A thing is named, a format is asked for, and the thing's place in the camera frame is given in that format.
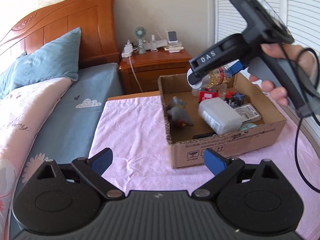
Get white power strip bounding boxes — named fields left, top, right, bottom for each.
left=121, top=40, right=133, bottom=58

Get red toy train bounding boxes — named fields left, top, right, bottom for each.
left=199, top=88, right=220, bottom=103

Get black oval case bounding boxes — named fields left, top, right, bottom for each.
left=193, top=132, right=216, bottom=139

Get blue pillow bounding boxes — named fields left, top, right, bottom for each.
left=1, top=27, right=82, bottom=99

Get pink table cloth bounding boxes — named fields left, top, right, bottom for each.
left=89, top=96, right=319, bottom=239

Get small green desk fan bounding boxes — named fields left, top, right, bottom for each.
left=133, top=26, right=146, bottom=54

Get white smart display device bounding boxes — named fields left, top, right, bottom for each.
left=164, top=29, right=184, bottom=53

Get white charging cable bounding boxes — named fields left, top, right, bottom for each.
left=128, top=56, right=144, bottom=93

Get white frosted plastic container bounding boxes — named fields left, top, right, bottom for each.
left=199, top=98, right=242, bottom=135

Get person right hand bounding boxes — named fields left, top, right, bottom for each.
left=248, top=43, right=317, bottom=106

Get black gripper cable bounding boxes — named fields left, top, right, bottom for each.
left=280, top=43, right=320, bottom=194

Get wooden nightstand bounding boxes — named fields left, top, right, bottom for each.
left=119, top=49, right=191, bottom=94

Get pink card pack box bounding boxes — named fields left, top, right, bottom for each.
left=235, top=103, right=261, bottom=124

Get white louvered closet door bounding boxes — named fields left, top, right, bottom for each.
left=213, top=0, right=320, bottom=131

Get clear spray bottle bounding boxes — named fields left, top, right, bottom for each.
left=150, top=34, right=158, bottom=52

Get pink floral duvet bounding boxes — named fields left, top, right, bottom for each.
left=1, top=77, right=72, bottom=239

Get brown cardboard box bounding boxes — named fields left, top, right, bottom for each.
left=158, top=74, right=286, bottom=168

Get mint green round case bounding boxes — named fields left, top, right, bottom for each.
left=239, top=123, right=257, bottom=131

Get wooden headboard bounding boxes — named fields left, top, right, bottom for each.
left=1, top=0, right=120, bottom=68

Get black fidget cube red buttons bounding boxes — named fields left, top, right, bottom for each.
left=225, top=91, right=246, bottom=108

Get clear plastic cup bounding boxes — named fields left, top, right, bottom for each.
left=191, top=88, right=207, bottom=97

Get capsule bottle silver cap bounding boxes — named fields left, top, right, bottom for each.
left=191, top=64, right=237, bottom=91

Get grey rhino toy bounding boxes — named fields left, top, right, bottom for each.
left=166, top=96, right=194, bottom=127

